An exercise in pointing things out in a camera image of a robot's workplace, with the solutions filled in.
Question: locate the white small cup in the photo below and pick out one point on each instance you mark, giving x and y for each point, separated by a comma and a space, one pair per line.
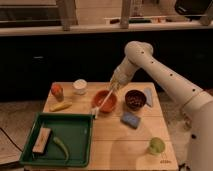
80, 86

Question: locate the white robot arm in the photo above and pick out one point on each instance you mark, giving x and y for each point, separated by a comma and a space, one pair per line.
194, 101

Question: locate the dark brown bowl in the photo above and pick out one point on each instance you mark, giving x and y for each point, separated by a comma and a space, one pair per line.
135, 99

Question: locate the green chili pepper toy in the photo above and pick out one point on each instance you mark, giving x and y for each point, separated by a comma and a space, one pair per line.
62, 146

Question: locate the white handled dish brush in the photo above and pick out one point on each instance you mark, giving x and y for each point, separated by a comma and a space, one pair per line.
104, 101

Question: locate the green cup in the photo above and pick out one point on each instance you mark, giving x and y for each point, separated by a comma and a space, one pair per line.
156, 146

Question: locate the wooden block eraser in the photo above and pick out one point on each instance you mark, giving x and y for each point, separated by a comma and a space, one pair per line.
41, 140

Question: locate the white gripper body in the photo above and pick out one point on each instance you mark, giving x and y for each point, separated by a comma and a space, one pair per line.
119, 79

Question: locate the green plastic tray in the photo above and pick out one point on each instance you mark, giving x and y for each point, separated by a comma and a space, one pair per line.
68, 144

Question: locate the blue sponge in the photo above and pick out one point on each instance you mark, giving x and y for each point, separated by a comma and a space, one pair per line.
130, 119

